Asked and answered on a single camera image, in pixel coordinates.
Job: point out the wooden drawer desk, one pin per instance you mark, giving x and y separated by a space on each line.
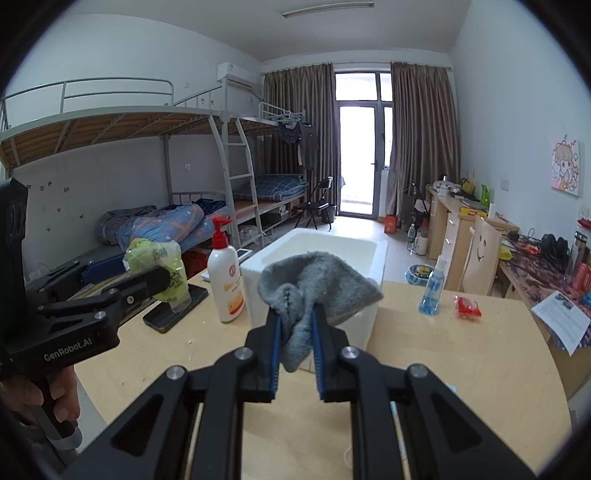
449 235

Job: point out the tall clear water bottle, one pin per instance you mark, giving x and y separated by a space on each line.
577 255

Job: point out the black smartphone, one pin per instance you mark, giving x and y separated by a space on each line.
165 316

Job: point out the black headphones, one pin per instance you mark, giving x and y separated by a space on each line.
555 251

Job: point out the white lotion pump bottle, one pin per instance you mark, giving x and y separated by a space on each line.
224 274

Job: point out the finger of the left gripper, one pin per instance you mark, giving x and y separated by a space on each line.
62 283
124 292

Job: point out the wooden side desk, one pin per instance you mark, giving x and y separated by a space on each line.
531 279

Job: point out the ceiling tube light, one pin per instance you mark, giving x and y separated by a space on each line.
334 6

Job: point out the person left hand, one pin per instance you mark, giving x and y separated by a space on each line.
20 395

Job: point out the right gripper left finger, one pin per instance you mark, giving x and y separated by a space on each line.
188 423

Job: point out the brown curtain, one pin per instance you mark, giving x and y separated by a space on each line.
426 141
310 146

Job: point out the green patterned mask packet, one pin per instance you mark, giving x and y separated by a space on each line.
163 261

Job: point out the white air conditioner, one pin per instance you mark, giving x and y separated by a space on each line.
231 72

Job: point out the red snack packet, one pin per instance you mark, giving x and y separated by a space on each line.
467 309

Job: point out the black folding chair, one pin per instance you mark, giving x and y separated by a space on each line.
317 203

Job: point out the brown left curtain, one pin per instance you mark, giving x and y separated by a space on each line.
310 146

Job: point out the anime wall picture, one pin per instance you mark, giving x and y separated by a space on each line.
566 167

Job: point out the brown right curtain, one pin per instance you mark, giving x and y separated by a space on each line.
426 141

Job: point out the white foam box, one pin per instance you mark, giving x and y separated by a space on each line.
366 256

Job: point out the metal bunk bed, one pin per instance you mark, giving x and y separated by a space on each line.
86 147

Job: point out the printed paper sheet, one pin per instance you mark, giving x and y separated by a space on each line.
567 321

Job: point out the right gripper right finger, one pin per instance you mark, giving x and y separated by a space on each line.
406 422

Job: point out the wooden smiley chair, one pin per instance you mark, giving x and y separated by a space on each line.
482 261

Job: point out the grey knit cloth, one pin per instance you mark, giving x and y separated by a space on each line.
292 287

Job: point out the blue plaid quilt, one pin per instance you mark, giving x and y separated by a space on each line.
188 224

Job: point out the blue surgical mask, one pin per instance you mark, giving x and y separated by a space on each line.
348 455

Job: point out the blue sanitizer bottle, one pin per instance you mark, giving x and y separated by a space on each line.
434 287

